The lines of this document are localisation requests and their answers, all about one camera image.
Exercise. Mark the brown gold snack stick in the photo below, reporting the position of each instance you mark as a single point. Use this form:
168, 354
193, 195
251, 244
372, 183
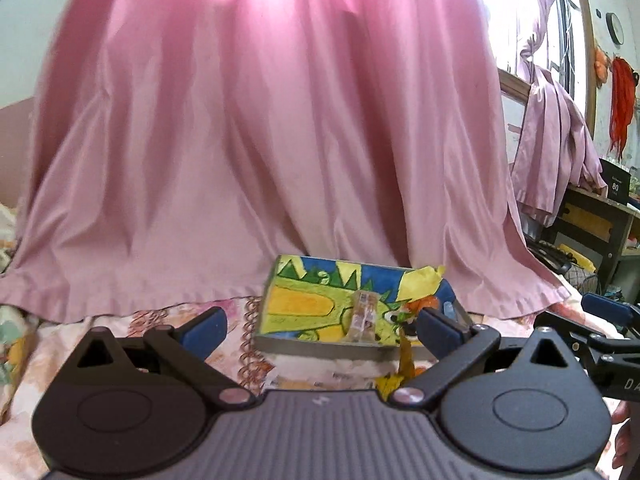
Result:
406, 367

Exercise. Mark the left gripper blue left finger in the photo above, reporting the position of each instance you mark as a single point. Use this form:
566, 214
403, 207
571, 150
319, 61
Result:
185, 349

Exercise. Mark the clear candy pack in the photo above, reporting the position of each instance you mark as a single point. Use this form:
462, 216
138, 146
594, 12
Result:
364, 315

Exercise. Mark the orange hanging tassel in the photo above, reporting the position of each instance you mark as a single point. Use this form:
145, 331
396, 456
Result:
625, 83

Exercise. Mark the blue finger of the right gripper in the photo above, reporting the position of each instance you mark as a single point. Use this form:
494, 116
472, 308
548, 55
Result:
615, 312
570, 331

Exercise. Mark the grey tray with colourful lining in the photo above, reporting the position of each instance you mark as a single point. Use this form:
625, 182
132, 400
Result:
307, 307

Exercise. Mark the yellow snack bar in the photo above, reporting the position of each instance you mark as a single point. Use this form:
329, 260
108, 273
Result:
387, 384

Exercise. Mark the black bag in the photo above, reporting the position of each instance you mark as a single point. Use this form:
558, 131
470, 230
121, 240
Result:
559, 262

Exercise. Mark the large pink curtain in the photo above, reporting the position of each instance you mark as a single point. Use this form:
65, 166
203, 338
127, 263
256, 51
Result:
179, 146

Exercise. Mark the orange snack wrapper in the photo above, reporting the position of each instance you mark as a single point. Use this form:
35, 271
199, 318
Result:
414, 307

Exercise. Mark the round wall clock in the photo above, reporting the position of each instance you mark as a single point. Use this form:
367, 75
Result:
615, 28

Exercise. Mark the floral pillow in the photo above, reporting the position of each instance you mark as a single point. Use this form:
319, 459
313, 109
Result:
8, 241

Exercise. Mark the small pink curtain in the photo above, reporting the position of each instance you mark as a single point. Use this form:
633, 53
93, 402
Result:
556, 149

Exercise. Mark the person's right hand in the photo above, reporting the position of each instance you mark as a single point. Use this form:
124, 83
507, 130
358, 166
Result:
621, 417

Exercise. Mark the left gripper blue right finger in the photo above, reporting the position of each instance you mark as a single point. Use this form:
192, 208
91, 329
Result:
461, 353

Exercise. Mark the dark wooden desk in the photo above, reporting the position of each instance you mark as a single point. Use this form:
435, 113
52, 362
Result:
601, 225

